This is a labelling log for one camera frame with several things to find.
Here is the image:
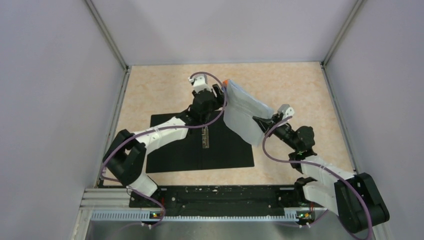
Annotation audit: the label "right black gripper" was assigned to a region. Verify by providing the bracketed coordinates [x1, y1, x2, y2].
[253, 112, 299, 151]

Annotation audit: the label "white printed paper sheets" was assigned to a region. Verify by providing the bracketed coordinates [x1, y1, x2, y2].
[223, 79, 274, 147]

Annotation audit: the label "teal and black folder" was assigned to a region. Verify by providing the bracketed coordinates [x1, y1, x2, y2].
[145, 116, 255, 174]

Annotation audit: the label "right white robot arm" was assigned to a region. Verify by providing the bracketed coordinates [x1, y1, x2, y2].
[252, 114, 390, 234]

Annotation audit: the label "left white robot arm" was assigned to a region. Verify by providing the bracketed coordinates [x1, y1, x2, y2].
[102, 84, 228, 207]

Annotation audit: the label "blue orange toy car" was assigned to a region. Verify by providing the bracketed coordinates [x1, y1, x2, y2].
[222, 79, 229, 88]

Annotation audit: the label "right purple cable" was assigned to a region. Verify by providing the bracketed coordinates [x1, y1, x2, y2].
[262, 115, 374, 240]

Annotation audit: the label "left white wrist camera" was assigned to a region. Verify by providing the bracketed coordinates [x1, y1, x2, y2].
[188, 74, 212, 94]

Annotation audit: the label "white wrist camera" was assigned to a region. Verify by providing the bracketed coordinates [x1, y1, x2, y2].
[277, 104, 295, 121]
[188, 74, 212, 94]

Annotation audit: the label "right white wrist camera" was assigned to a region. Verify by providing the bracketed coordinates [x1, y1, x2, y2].
[277, 104, 295, 121]

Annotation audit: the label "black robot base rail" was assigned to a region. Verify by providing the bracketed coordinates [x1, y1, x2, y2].
[127, 185, 320, 217]

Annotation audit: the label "aluminium frame profile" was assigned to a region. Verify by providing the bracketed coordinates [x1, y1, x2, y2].
[80, 188, 132, 209]

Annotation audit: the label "white slotted cable duct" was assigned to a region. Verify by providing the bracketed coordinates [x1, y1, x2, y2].
[90, 210, 299, 222]

